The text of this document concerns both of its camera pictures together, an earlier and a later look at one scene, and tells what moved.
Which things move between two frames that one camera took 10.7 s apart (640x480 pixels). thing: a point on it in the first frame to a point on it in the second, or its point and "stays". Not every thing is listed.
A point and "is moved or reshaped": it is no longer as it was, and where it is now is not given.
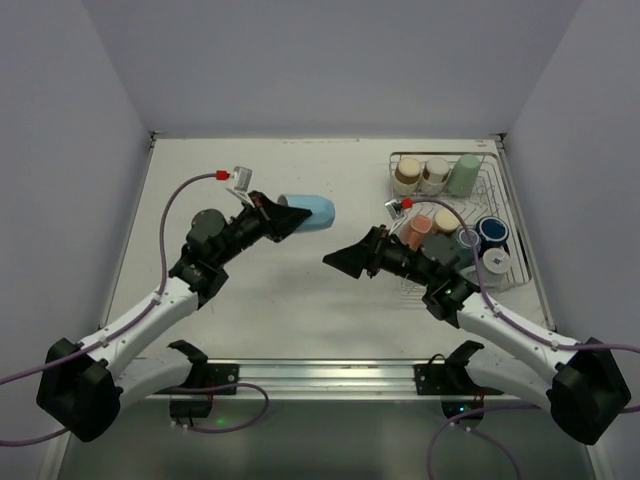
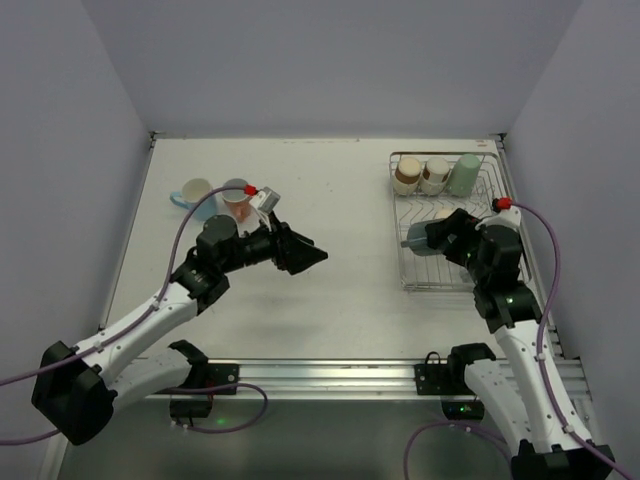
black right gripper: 375,253 to 451,232
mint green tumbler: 463,176 stays
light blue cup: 321,207 to 193,191
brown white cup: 434,176 stays
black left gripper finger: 278,221 to 289,236
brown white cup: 406,176 stays
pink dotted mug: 412,233 to 236,200
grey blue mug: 462,239 is moved or reshaped
